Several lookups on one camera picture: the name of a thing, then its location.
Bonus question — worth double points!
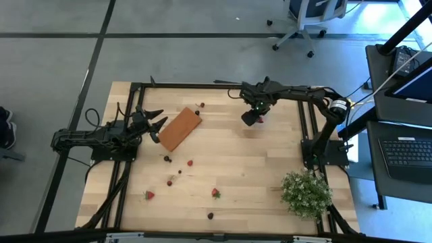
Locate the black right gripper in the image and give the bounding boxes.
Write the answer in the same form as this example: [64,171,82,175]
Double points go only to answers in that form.
[240,76,283,117]

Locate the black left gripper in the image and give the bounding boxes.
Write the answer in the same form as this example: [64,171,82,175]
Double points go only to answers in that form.
[130,105,169,144]

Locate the orange folded cloth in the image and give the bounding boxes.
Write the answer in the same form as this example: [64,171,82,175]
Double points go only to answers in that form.
[157,107,203,153]

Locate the white office chair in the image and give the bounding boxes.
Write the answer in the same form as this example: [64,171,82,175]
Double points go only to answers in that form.
[265,0,348,59]

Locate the artificial plant white flowers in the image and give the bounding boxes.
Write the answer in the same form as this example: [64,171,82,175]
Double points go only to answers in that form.
[279,168,334,223]

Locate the white box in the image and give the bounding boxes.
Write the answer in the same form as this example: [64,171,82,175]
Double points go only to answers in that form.
[344,143,360,163]

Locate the dark grey desk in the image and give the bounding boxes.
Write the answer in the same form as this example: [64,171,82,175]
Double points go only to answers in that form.
[365,43,432,210]

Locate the black power brick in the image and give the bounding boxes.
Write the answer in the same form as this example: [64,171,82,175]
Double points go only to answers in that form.
[391,46,422,78]

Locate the person's shoe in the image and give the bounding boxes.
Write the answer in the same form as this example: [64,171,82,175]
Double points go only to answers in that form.
[0,106,14,123]
[0,121,18,150]

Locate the grey chair leg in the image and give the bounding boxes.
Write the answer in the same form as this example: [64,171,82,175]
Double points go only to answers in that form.
[0,147,26,162]

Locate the black computer monitor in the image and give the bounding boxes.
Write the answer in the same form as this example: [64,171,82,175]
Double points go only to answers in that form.
[384,57,432,105]

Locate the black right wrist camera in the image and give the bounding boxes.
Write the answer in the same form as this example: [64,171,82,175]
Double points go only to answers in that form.
[240,108,261,128]

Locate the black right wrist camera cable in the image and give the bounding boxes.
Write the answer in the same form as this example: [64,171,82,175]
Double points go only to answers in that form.
[227,88,244,101]

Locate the black aluminium table frame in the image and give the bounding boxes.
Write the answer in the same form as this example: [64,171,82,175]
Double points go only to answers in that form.
[74,76,361,243]

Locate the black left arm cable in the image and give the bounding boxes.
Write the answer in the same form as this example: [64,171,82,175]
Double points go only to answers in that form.
[84,107,102,131]

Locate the white cable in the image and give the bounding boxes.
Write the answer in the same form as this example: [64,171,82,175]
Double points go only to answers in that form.
[369,40,432,99]

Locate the black frame post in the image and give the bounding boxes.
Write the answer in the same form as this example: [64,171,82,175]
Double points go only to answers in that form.
[377,0,432,57]

